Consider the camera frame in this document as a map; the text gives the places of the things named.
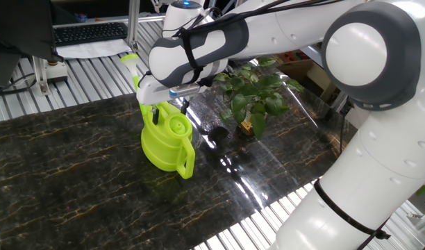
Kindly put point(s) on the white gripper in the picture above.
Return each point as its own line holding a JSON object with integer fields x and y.
{"x": 151, "y": 95}

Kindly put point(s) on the white base block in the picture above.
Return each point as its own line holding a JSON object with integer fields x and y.
{"x": 58, "y": 73}

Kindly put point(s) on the white paper sheets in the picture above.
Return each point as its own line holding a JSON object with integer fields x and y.
{"x": 94, "y": 50}

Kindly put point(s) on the silver blue-tipped flange bracket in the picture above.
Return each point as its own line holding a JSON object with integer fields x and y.
{"x": 184, "y": 91}

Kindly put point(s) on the aluminium table frame beam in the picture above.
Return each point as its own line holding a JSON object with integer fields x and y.
{"x": 315, "y": 57}

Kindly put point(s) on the colourful small parts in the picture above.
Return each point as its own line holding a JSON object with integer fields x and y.
{"x": 291, "y": 57}

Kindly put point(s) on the black computer keyboard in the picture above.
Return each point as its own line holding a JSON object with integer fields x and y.
{"x": 91, "y": 33}

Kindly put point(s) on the green leafy potted plant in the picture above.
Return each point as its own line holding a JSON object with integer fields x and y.
{"x": 247, "y": 92}

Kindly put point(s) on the lime green watering can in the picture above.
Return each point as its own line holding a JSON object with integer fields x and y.
{"x": 164, "y": 149}

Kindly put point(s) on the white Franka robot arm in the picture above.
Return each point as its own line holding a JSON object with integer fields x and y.
{"x": 372, "y": 173}

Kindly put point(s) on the short aluminium bracket post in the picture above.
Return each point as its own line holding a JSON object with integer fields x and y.
{"x": 40, "y": 74}

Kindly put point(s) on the aluminium frame post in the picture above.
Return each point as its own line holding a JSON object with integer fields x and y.
{"x": 133, "y": 24}

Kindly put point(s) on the aluminium table frame leg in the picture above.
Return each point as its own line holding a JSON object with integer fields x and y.
{"x": 339, "y": 101}

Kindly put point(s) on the black marble pattern mat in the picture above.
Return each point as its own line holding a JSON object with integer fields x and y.
{"x": 77, "y": 173}

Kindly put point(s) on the open cardboard box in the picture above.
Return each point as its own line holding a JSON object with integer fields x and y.
{"x": 320, "y": 80}

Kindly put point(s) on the black computer monitor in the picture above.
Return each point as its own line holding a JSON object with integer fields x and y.
{"x": 21, "y": 27}

